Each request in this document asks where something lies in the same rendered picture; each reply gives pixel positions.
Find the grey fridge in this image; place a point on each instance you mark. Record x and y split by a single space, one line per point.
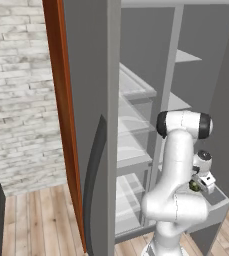
199 30

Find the grey fridge door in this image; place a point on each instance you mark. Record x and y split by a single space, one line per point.
86 66
227 116

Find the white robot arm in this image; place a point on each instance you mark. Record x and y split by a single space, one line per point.
177 166

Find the grey freezer drawer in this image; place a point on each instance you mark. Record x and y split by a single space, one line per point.
219 203

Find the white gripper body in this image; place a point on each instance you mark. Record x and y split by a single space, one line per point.
207 182

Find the green broccoli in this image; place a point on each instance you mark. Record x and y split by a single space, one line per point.
195 186

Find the grey fridge shelf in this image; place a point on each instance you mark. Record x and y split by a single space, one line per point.
177 103
186 56

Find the clear door bin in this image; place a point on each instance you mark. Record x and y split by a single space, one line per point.
132 120
127 203
134 85
131 153

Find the brown wooden side panel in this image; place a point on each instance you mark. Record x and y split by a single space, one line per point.
61 100

